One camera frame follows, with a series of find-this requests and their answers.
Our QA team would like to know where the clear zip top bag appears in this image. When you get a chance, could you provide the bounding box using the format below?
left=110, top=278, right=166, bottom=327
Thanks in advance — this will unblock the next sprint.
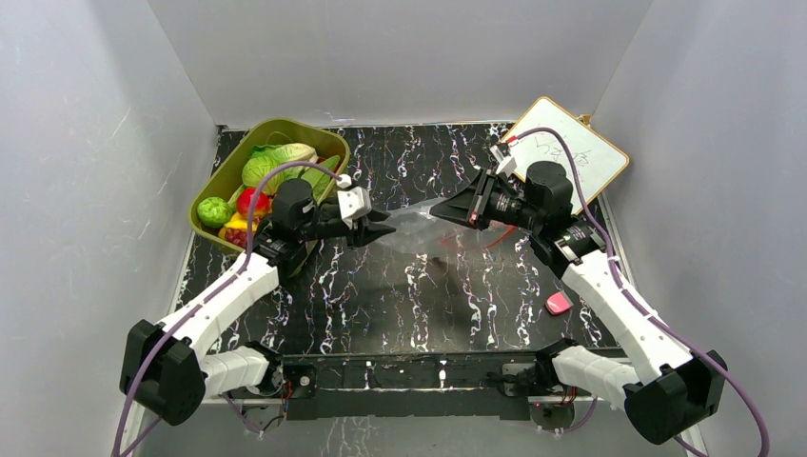
left=376, top=198, right=516, bottom=256

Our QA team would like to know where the red apple toy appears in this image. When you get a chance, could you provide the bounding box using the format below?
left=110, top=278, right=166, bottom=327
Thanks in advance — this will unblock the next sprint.
left=236, top=188, right=272, bottom=219

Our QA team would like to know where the olive green plastic bin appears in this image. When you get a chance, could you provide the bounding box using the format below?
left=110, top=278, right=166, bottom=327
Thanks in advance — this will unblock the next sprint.
left=187, top=118, right=351, bottom=256

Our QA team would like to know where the red grapes toy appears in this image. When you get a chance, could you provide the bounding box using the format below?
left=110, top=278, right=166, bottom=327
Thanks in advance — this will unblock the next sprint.
left=219, top=227, right=247, bottom=248

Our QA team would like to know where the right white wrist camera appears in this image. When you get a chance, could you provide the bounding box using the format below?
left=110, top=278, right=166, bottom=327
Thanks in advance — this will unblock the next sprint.
left=489, top=136, right=518, bottom=178

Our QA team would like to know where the yellow banana toy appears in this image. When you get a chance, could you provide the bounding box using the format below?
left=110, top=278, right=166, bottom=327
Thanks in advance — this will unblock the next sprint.
left=218, top=212, right=249, bottom=239

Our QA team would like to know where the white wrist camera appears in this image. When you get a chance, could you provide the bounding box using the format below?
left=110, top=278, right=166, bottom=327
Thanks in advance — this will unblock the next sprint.
left=489, top=136, right=518, bottom=178
left=336, top=174, right=372, bottom=229

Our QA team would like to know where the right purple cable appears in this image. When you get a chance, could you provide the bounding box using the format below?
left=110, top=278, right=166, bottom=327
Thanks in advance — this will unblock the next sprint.
left=513, top=127, right=772, bottom=457

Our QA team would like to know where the green lettuce leaf toy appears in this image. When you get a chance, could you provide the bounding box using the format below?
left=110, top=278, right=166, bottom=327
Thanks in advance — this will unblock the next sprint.
left=300, top=155, right=341, bottom=201

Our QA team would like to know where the pink eraser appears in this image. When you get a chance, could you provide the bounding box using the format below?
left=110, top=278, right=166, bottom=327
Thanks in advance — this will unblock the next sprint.
left=544, top=291, right=572, bottom=316

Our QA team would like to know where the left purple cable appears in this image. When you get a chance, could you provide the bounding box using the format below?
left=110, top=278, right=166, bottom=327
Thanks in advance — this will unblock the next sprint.
left=110, top=160, right=344, bottom=457

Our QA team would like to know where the small whiteboard wooden frame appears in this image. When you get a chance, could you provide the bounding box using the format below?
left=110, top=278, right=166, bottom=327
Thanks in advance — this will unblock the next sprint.
left=492, top=96, right=630, bottom=215

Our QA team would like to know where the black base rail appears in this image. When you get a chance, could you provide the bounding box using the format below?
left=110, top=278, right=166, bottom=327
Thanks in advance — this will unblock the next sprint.
left=128, top=348, right=638, bottom=423

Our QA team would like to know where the purple cable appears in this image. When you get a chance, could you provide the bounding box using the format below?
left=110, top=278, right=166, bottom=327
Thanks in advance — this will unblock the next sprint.
left=110, top=160, right=344, bottom=457
left=513, top=127, right=772, bottom=457

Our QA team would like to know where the round green cabbage toy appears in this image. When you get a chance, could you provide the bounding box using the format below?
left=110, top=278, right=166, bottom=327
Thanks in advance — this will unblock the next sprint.
left=242, top=156, right=292, bottom=196

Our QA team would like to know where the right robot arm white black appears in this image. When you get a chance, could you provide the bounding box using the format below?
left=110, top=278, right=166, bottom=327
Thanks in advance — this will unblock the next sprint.
left=429, top=161, right=725, bottom=445

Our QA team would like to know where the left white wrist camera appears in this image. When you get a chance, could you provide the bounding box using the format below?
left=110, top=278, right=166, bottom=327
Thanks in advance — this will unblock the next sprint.
left=336, top=174, right=372, bottom=229

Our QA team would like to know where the pale napa cabbage toy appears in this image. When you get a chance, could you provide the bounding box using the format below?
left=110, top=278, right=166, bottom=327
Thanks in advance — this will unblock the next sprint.
left=249, top=143, right=318, bottom=165

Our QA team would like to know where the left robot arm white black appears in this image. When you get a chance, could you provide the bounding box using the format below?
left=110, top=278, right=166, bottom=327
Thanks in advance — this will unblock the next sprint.
left=120, top=179, right=395, bottom=426

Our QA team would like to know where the small green cabbage toy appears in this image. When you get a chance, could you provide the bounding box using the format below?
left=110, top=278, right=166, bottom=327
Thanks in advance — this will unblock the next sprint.
left=196, top=197, right=234, bottom=229

